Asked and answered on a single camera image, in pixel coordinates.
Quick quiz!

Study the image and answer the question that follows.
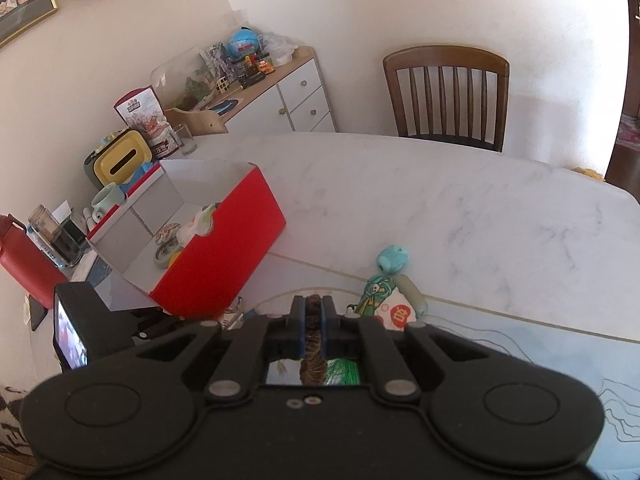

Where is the glass jar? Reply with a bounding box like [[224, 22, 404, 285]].
[[27, 204, 88, 267]]

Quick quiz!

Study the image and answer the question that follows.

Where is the printed table mat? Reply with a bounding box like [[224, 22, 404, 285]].
[[235, 252, 640, 480]]

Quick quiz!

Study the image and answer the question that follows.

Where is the wooden stand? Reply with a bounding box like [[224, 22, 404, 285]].
[[164, 106, 230, 135]]

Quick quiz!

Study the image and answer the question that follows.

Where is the clear glass dome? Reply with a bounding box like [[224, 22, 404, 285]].
[[150, 47, 226, 111]]

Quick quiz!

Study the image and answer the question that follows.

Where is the yellow tissue box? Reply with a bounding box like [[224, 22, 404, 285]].
[[95, 130, 153, 186]]

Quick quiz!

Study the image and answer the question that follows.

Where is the clear drinking glass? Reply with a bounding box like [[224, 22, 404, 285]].
[[172, 124, 198, 156]]

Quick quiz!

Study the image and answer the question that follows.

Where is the patterned door rug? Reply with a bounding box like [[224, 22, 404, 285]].
[[617, 115, 640, 146]]

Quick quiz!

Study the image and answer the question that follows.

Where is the grey-green bin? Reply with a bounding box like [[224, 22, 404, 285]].
[[82, 132, 108, 191]]

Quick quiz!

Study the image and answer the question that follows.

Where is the blue globe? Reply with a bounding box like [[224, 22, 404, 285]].
[[227, 27, 260, 58]]

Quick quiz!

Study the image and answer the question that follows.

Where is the pale green tube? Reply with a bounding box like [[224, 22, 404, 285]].
[[395, 274, 430, 318]]

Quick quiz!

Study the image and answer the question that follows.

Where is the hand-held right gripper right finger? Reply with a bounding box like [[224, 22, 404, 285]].
[[322, 295, 526, 406]]

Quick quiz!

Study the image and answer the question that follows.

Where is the zebra print cloth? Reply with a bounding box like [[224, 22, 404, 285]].
[[0, 385, 36, 466]]

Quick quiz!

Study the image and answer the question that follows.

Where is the red water bottle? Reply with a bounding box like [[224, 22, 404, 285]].
[[0, 214, 68, 306]]

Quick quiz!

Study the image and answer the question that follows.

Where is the patterned tape roll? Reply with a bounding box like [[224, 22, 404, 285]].
[[154, 242, 181, 266], [155, 222, 183, 246]]

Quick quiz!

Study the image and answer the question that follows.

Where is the green figure packet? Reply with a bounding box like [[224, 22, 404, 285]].
[[357, 275, 401, 317]]

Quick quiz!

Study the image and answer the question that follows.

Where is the green plastic plant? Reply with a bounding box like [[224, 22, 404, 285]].
[[327, 357, 362, 386]]

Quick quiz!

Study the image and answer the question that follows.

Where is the red and white snack bag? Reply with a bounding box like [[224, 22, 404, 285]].
[[113, 85, 181, 157]]

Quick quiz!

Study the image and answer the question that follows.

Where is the clear plastic bag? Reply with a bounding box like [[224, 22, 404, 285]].
[[260, 30, 298, 66]]

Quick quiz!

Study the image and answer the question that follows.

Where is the pale green mug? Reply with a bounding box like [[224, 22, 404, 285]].
[[90, 183, 126, 221]]

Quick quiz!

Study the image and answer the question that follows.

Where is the wooden slat-back chair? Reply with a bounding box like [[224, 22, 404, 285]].
[[382, 46, 511, 153]]

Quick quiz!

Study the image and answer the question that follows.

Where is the red cardboard box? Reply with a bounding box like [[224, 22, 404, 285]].
[[86, 159, 287, 321]]

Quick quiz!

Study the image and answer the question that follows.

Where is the silver snack packet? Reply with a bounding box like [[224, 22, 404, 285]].
[[220, 297, 246, 328]]

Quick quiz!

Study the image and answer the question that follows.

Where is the red and white round pack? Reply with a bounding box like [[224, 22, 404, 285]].
[[372, 300, 417, 332]]

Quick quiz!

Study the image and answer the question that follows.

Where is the black phone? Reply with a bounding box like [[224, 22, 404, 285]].
[[27, 294, 48, 332]]

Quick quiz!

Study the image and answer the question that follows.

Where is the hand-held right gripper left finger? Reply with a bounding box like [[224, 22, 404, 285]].
[[100, 295, 307, 406]]

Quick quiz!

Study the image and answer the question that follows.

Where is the white sideboard with wooden top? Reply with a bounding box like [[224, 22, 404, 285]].
[[200, 46, 337, 135]]

